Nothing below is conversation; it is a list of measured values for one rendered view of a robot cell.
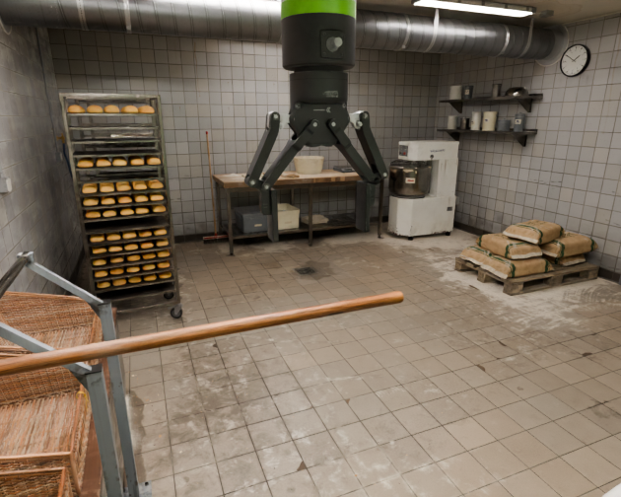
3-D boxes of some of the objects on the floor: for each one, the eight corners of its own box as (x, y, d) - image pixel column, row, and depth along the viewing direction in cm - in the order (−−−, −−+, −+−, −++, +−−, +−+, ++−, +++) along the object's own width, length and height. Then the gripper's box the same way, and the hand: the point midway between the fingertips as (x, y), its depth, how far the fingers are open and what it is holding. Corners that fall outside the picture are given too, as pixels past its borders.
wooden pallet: (510, 296, 401) (513, 282, 397) (453, 269, 472) (454, 256, 468) (596, 279, 444) (599, 265, 439) (533, 256, 514) (534, 246, 510)
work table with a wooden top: (228, 256, 516) (224, 182, 490) (217, 240, 587) (212, 175, 560) (383, 238, 594) (387, 174, 568) (357, 225, 665) (359, 168, 639)
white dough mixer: (399, 243, 571) (405, 143, 532) (377, 233, 622) (381, 140, 584) (454, 236, 603) (464, 141, 564) (429, 227, 655) (436, 139, 616)
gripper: (225, 65, 46) (237, 251, 53) (419, 71, 54) (409, 232, 61) (215, 72, 53) (227, 237, 59) (389, 76, 61) (383, 220, 68)
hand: (319, 226), depth 60 cm, fingers open, 13 cm apart
